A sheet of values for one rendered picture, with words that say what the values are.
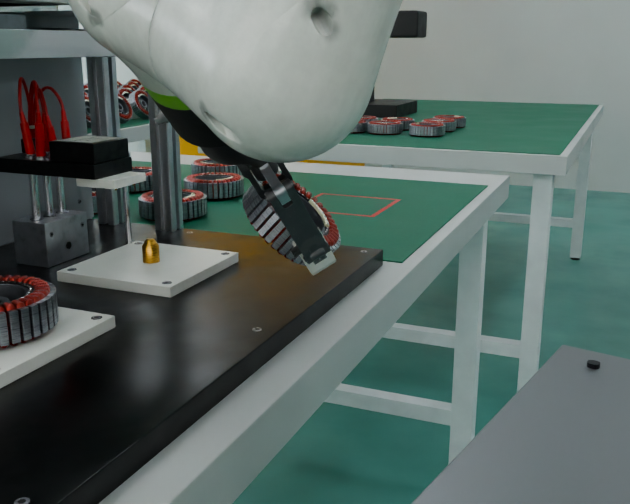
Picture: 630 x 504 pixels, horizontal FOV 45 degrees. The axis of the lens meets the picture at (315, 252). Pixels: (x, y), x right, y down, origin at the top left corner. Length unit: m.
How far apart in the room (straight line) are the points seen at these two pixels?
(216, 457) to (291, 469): 1.42
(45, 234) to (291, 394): 0.41
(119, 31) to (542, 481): 0.34
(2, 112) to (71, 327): 0.43
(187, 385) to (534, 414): 0.28
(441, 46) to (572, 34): 0.93
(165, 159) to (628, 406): 0.76
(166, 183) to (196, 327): 0.40
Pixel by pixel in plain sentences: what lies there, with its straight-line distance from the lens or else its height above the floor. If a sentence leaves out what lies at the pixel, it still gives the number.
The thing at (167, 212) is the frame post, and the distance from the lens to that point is 1.09.
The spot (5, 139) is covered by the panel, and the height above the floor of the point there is 0.91.
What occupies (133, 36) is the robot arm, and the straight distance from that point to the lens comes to 0.48.
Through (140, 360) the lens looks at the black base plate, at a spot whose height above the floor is 0.77.
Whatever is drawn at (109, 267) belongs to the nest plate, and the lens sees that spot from 0.89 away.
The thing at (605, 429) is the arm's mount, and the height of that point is 0.83.
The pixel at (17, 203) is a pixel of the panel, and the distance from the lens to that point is 1.10.
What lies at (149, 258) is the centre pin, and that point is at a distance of 0.90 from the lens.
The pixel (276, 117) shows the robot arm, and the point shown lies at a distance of 0.40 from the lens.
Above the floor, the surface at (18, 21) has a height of 1.05.
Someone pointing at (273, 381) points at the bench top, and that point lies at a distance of 0.66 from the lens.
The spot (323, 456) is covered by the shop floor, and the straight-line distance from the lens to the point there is 2.03.
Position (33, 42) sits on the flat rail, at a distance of 0.89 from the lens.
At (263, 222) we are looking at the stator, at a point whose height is 0.86.
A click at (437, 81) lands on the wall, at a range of 5.97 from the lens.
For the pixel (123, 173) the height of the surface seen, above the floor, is 0.88.
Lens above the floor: 1.03
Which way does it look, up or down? 15 degrees down
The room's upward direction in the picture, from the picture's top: straight up
